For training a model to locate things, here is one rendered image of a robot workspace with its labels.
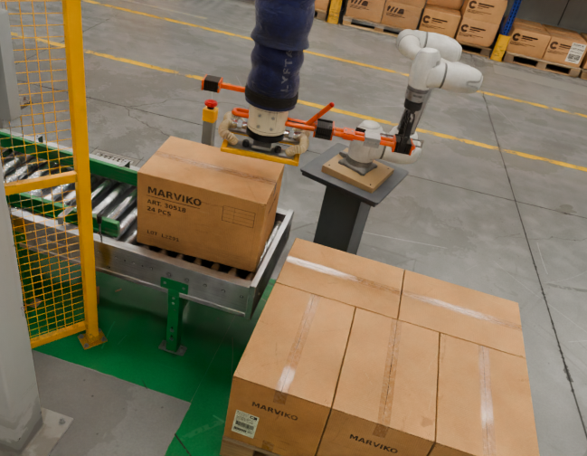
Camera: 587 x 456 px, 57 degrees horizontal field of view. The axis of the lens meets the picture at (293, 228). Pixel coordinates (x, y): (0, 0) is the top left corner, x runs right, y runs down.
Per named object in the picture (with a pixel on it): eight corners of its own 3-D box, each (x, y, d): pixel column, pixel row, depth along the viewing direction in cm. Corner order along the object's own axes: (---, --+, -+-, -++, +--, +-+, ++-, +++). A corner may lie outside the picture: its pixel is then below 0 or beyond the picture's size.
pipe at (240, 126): (222, 141, 230) (222, 129, 227) (231, 118, 251) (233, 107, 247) (299, 157, 231) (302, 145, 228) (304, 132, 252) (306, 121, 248)
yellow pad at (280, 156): (220, 151, 231) (221, 140, 228) (224, 141, 239) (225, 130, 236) (298, 166, 232) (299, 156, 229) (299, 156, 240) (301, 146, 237)
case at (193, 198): (137, 242, 264) (137, 171, 241) (167, 201, 297) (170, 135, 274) (254, 272, 260) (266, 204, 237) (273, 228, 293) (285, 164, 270)
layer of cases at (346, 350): (222, 435, 232) (232, 375, 209) (283, 291, 313) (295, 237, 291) (499, 530, 219) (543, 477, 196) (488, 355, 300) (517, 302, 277)
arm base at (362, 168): (346, 151, 330) (349, 143, 327) (377, 166, 321) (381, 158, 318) (331, 159, 317) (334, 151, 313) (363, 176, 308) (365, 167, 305)
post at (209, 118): (191, 251, 351) (202, 109, 294) (195, 246, 357) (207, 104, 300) (201, 254, 350) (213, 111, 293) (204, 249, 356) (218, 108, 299)
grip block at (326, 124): (312, 137, 234) (315, 125, 230) (313, 128, 242) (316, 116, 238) (331, 141, 234) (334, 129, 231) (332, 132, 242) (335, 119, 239)
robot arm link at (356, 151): (346, 147, 321) (356, 113, 308) (376, 154, 322) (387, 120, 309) (346, 159, 308) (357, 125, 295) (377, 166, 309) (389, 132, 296)
